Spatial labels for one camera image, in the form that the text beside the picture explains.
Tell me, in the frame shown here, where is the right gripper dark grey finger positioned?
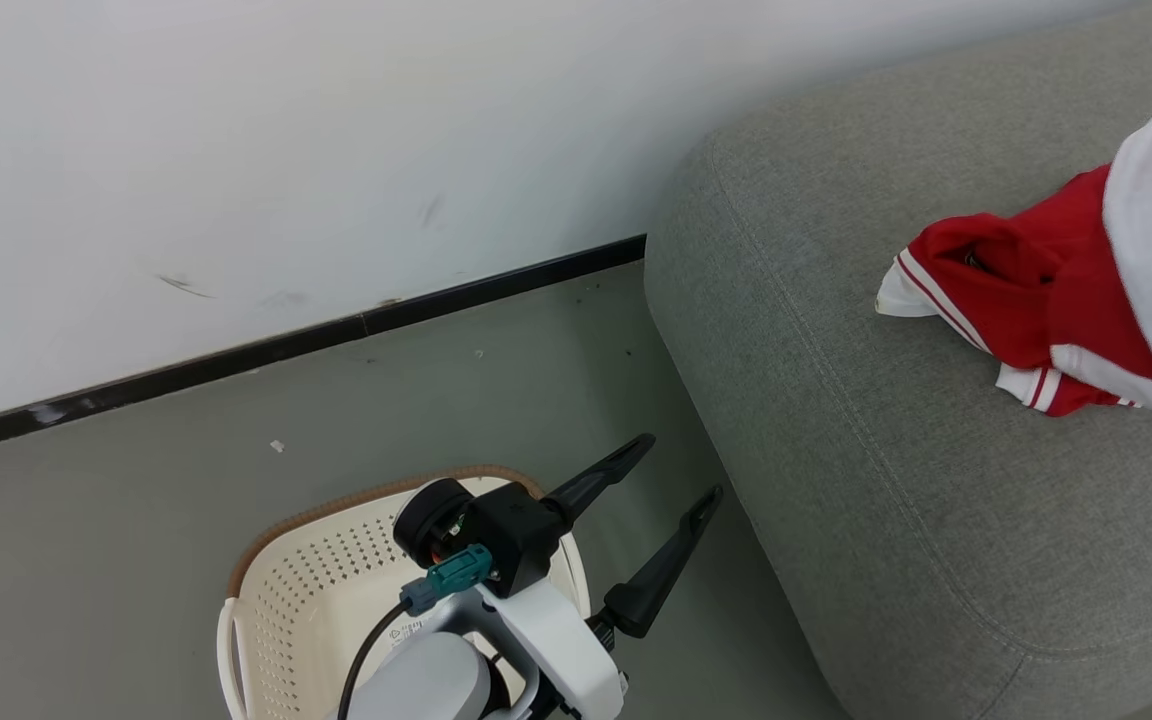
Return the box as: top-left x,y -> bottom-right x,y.
601,485 -> 725,641
542,433 -> 657,531

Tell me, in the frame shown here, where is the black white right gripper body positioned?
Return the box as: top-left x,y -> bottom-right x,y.
466,483 -> 629,720

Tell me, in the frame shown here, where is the red white sports jersey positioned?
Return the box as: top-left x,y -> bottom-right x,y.
876,165 -> 1142,418

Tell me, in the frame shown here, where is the cream perforated laundry basket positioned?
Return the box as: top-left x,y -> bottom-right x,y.
216,463 -> 594,720

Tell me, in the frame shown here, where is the grey fabric sofa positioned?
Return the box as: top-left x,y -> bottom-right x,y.
643,0 -> 1152,720

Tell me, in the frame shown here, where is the black baseboard strip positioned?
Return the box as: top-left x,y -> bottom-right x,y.
0,234 -> 647,459

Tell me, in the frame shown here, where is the black cable teal connector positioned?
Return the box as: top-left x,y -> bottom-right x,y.
338,545 -> 494,720

